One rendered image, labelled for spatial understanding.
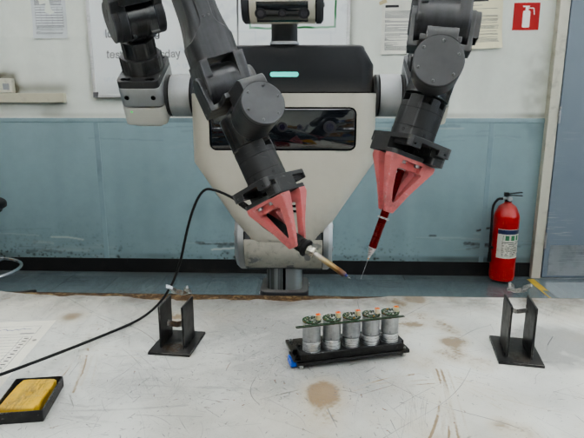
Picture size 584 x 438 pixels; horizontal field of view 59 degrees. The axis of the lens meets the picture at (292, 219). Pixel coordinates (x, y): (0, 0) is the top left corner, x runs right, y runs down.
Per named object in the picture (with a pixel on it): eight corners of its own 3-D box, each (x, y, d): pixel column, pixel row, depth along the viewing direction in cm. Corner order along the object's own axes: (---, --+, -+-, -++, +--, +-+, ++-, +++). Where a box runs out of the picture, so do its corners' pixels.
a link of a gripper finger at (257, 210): (328, 231, 74) (301, 172, 74) (304, 242, 68) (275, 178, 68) (293, 248, 78) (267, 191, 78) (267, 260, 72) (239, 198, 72)
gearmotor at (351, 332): (339, 347, 72) (340, 312, 70) (355, 344, 72) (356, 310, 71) (345, 355, 69) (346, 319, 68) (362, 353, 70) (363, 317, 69)
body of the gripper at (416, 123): (406, 148, 62) (427, 89, 61) (368, 142, 72) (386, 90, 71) (448, 164, 65) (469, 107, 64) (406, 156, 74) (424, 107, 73)
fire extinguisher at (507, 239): (485, 274, 331) (492, 189, 319) (509, 274, 330) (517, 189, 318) (493, 282, 316) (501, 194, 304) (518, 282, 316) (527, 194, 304)
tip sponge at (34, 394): (16, 388, 63) (16, 376, 63) (63, 385, 64) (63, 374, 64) (-10, 425, 56) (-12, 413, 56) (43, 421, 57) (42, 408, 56)
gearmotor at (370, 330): (358, 344, 72) (359, 309, 71) (374, 342, 73) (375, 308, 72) (364, 352, 70) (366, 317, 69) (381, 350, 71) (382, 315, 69)
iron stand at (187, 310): (201, 362, 77) (209, 298, 80) (184, 355, 69) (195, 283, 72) (162, 360, 77) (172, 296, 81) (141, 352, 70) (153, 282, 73)
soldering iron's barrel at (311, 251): (345, 277, 70) (308, 252, 73) (349, 268, 70) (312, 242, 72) (340, 281, 69) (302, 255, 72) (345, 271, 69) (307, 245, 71)
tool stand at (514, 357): (532, 374, 74) (528, 299, 78) (551, 365, 65) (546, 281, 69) (489, 369, 75) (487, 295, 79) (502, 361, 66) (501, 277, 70)
